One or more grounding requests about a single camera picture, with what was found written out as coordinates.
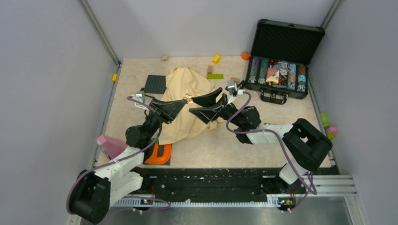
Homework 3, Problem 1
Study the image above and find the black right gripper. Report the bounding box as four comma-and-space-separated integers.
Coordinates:
190, 88, 243, 128

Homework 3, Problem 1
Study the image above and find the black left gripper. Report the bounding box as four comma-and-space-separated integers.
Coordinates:
143, 98, 187, 141

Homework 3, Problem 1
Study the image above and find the cream yellow t-shirt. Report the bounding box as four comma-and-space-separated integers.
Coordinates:
159, 67, 224, 145

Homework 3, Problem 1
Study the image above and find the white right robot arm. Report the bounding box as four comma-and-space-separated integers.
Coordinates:
189, 87, 332, 193

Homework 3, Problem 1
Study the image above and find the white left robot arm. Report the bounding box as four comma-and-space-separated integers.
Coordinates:
66, 96, 187, 224

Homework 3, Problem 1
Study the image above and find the green long lego brick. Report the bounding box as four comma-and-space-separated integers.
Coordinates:
207, 73, 224, 80

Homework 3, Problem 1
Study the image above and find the dark grey lego baseplate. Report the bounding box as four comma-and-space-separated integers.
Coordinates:
144, 75, 167, 95

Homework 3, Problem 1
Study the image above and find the wooden block on green brick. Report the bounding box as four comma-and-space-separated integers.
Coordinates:
207, 66, 213, 74

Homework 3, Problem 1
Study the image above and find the yellow lego brick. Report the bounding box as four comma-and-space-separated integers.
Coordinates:
212, 55, 221, 64

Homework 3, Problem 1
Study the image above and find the orange round object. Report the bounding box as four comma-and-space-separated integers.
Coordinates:
241, 51, 251, 61

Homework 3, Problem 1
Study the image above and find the pink box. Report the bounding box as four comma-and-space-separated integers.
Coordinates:
97, 135, 127, 160

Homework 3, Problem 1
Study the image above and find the black open carrying case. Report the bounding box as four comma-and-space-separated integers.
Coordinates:
245, 19, 325, 105

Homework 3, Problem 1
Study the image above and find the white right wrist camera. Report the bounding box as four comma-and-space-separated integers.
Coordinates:
226, 80, 244, 105

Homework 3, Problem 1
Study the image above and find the wooden block near frame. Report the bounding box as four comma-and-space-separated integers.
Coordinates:
230, 77, 240, 83

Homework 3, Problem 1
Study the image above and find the small yellow block on rail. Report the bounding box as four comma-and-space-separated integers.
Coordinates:
112, 74, 118, 82

